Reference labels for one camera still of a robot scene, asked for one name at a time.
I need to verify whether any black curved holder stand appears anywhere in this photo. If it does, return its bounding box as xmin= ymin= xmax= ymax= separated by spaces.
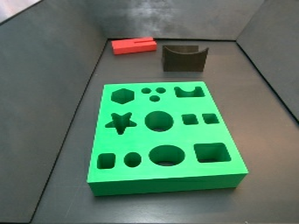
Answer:
xmin=163 ymin=45 xmax=209 ymax=72

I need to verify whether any green foam shape board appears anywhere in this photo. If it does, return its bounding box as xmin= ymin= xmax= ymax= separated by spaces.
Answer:
xmin=87 ymin=81 xmax=248 ymax=196

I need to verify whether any red double-square block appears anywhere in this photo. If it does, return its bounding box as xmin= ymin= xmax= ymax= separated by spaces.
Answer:
xmin=111 ymin=37 xmax=156 ymax=55

